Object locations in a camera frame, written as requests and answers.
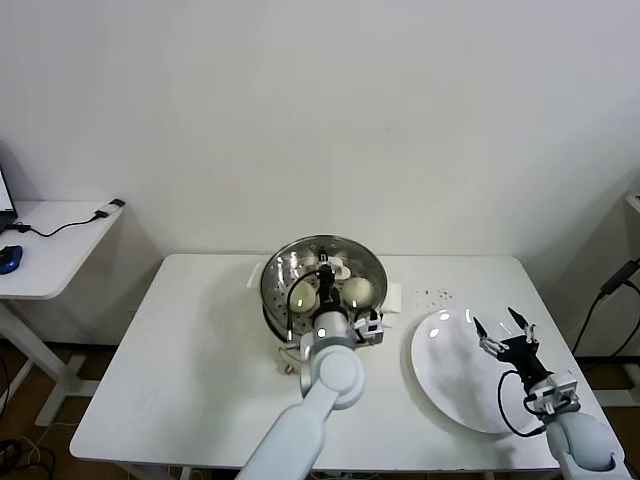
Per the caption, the blue computer mouse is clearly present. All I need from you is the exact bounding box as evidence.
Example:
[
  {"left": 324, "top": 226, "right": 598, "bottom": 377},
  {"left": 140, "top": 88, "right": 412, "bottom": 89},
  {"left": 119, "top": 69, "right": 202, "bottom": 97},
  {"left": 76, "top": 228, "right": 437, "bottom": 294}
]
[{"left": 0, "top": 245, "right": 24, "bottom": 275}]

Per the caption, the large white plate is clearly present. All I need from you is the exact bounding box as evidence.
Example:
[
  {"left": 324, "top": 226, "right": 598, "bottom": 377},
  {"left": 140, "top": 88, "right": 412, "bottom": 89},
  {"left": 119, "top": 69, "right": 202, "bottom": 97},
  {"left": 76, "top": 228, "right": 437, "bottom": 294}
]
[{"left": 409, "top": 308, "right": 545, "bottom": 434}]

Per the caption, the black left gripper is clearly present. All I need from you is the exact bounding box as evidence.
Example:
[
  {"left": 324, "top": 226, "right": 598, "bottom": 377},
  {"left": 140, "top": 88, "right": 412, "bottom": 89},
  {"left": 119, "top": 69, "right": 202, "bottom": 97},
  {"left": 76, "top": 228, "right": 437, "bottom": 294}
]
[{"left": 315, "top": 246, "right": 344, "bottom": 314}]

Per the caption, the white side desk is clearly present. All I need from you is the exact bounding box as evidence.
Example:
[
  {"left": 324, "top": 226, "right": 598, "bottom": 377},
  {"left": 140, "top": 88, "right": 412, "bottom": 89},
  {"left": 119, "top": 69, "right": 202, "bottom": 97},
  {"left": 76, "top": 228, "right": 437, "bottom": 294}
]
[{"left": 0, "top": 200, "right": 125, "bottom": 429}]

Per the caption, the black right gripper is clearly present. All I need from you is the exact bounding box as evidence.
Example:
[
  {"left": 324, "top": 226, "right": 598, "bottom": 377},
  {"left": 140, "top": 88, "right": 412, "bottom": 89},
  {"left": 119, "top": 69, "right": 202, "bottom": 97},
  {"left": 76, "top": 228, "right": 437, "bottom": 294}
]
[{"left": 472, "top": 306, "right": 554, "bottom": 387}]

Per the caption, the black laptop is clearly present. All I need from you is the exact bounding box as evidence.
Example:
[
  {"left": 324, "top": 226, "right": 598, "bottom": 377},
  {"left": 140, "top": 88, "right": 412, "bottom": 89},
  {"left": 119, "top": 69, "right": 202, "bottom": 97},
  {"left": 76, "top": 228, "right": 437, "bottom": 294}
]
[{"left": 0, "top": 164, "right": 19, "bottom": 234}]

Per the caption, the thin black desk cable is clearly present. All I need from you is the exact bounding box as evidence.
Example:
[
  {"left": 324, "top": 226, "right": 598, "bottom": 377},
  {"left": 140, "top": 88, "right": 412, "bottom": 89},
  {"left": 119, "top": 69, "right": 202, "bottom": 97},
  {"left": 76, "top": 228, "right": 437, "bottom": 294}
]
[{"left": 2, "top": 209, "right": 111, "bottom": 239}]

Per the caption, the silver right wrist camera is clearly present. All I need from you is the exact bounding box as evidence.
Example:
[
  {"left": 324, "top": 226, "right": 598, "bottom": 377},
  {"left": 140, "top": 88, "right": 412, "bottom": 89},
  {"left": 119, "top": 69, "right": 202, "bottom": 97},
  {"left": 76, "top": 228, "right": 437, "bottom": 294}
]
[{"left": 524, "top": 369, "right": 581, "bottom": 414}]

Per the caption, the white steamed baozi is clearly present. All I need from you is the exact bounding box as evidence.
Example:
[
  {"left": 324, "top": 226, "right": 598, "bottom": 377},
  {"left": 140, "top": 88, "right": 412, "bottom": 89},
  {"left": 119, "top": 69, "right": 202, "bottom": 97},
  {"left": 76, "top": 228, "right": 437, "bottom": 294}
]
[
  {"left": 287, "top": 280, "right": 319, "bottom": 315},
  {"left": 341, "top": 277, "right": 376, "bottom": 309}
]

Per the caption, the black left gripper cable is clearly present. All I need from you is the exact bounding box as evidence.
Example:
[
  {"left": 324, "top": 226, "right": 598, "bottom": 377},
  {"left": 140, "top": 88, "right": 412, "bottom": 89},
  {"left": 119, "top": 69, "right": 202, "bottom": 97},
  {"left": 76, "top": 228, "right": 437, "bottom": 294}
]
[{"left": 285, "top": 269, "right": 321, "bottom": 344}]

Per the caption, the perforated steel steamer basket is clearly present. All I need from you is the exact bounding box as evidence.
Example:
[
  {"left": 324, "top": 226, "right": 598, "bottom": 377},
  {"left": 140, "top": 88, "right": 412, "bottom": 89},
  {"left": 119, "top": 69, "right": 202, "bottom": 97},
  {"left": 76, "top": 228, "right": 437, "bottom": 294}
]
[{"left": 246, "top": 234, "right": 404, "bottom": 351}]

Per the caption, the black power adapter with cable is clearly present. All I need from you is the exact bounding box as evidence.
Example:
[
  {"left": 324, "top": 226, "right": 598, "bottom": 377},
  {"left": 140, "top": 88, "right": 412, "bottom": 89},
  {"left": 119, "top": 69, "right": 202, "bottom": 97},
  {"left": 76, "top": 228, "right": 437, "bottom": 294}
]
[{"left": 569, "top": 258, "right": 640, "bottom": 357}]

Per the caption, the round glass pot lid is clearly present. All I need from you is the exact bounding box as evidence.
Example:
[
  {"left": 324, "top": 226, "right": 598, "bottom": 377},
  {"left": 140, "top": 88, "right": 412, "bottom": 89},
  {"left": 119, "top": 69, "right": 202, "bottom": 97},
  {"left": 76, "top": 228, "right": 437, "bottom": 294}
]
[{"left": 259, "top": 234, "right": 389, "bottom": 346}]

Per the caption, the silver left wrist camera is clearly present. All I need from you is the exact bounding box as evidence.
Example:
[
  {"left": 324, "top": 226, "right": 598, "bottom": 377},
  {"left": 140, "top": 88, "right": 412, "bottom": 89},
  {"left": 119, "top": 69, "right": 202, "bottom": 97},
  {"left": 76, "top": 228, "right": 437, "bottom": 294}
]
[{"left": 352, "top": 309, "right": 386, "bottom": 345}]

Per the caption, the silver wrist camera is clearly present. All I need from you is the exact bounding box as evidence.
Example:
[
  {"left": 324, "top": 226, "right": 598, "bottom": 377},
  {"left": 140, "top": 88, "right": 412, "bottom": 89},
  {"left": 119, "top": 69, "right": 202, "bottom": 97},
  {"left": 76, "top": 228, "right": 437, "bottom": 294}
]
[
  {"left": 352, "top": 309, "right": 386, "bottom": 345},
  {"left": 524, "top": 369, "right": 581, "bottom": 414}
]

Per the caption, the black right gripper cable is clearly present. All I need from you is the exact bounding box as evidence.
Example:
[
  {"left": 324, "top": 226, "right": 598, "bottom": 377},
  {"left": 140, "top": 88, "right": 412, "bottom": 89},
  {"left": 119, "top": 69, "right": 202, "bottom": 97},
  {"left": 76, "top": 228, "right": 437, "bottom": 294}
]
[{"left": 497, "top": 369, "right": 546, "bottom": 436}]

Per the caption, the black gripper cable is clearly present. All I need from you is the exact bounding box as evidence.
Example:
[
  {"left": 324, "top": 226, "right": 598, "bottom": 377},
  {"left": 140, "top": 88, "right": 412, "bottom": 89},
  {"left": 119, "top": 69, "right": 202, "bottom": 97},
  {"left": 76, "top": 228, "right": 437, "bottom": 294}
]
[
  {"left": 285, "top": 269, "right": 321, "bottom": 344},
  {"left": 497, "top": 369, "right": 546, "bottom": 436}
]

